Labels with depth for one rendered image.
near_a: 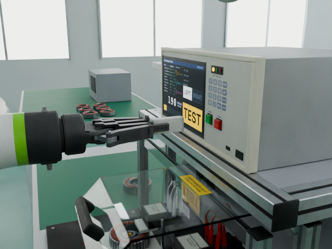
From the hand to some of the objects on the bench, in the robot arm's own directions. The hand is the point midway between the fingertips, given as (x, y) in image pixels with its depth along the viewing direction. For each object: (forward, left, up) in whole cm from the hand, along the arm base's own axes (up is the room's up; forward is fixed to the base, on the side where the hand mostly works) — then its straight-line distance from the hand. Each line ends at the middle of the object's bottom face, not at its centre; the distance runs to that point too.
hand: (166, 124), depth 68 cm
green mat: (+2, +76, -42) cm, 87 cm away
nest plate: (-9, +20, -40) cm, 46 cm away
